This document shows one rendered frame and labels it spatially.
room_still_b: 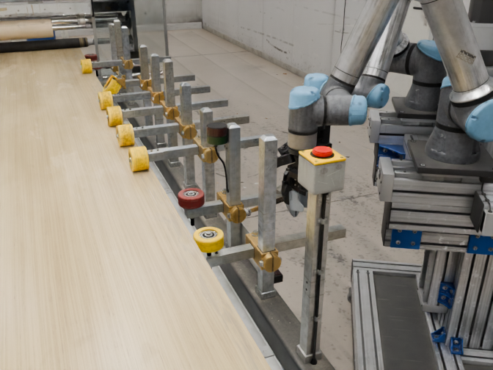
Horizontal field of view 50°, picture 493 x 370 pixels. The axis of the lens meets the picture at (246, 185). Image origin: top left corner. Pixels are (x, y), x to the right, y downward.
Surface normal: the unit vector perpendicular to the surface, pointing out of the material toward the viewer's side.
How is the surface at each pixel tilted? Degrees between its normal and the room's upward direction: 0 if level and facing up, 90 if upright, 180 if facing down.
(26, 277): 0
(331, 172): 90
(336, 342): 0
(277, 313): 0
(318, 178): 90
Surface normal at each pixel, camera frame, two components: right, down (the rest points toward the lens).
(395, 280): 0.00, -0.90
